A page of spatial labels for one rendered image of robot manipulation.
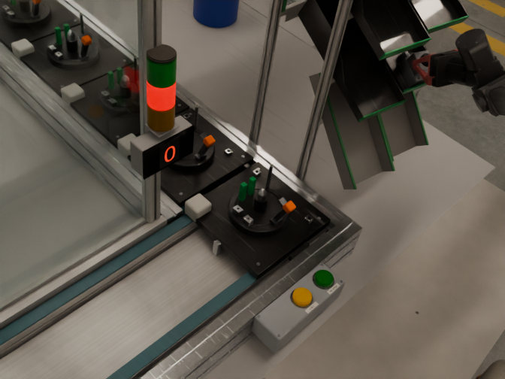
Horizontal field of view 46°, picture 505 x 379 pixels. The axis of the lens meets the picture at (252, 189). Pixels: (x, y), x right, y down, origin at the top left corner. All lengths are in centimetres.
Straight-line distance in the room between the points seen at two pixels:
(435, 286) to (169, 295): 63
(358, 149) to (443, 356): 51
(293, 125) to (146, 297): 74
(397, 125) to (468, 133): 186
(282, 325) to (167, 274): 28
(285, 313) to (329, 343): 15
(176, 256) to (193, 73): 75
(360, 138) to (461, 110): 212
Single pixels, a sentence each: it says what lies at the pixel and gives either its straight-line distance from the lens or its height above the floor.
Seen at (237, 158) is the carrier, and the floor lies 97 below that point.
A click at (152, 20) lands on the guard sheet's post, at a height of 147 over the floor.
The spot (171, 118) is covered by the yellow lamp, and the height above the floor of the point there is 129.
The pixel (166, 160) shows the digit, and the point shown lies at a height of 119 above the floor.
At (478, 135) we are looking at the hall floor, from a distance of 343.
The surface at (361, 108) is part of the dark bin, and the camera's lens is 132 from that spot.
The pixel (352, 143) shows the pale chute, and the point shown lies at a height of 106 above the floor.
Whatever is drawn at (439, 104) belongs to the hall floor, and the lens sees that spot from 353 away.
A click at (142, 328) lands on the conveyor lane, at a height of 92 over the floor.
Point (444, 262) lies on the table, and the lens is 155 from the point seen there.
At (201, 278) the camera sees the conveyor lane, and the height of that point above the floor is 92.
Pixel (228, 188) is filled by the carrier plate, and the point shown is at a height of 97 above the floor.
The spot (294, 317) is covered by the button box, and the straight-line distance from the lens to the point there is 122.
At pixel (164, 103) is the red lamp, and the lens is 104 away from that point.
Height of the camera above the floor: 199
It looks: 47 degrees down
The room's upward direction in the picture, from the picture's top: 10 degrees clockwise
